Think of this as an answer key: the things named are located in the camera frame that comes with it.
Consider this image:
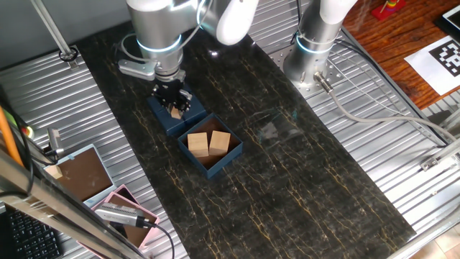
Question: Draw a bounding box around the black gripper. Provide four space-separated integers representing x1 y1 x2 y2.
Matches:
152 79 194 115

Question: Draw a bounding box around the large wooden block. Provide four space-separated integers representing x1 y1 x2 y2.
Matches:
186 132 210 158
208 129 232 156

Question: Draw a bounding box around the dark blue ribboned box lid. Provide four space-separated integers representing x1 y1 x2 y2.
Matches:
146 84 208 137

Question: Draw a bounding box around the dark blue open gift box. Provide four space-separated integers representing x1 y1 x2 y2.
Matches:
177 113 244 180

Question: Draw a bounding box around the pink gift box base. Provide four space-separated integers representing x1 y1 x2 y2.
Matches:
113 183 141 206

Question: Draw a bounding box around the light blue open box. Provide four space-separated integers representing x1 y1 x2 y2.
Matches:
42 143 118 209

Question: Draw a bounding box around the grey sensor device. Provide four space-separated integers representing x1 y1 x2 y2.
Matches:
46 127 65 158

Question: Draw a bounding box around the black gold marble mat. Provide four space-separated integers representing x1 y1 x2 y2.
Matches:
77 14 418 259

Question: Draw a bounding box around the tiny wooden piece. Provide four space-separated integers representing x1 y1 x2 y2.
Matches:
45 164 64 180

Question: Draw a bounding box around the metal stand pole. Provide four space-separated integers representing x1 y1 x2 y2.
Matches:
30 0 78 69

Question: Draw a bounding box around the orange tube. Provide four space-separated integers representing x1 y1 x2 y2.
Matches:
0 106 24 168

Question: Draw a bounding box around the black keyboard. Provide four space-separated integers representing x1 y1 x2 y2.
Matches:
0 206 64 259

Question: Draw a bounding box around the brown wooden desk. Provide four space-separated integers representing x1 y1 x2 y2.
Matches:
341 0 460 111

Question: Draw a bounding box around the red stacking toy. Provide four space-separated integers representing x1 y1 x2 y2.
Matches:
371 0 407 22

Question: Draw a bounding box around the printed marker paper sheet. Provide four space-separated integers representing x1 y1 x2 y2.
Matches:
404 35 460 96

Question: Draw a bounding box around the aluminium profile bar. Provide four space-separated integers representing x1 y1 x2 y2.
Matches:
420 138 460 172

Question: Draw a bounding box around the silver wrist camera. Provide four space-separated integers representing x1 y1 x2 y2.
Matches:
117 59 159 82

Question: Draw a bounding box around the black camera cable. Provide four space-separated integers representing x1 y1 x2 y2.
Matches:
142 219 176 259

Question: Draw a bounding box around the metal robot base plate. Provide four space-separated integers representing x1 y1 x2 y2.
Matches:
269 42 346 100

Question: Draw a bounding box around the aluminium frame beam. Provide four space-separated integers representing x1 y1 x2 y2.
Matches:
0 147 144 259

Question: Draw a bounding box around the grey robot power cable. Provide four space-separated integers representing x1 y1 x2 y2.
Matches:
314 71 460 145

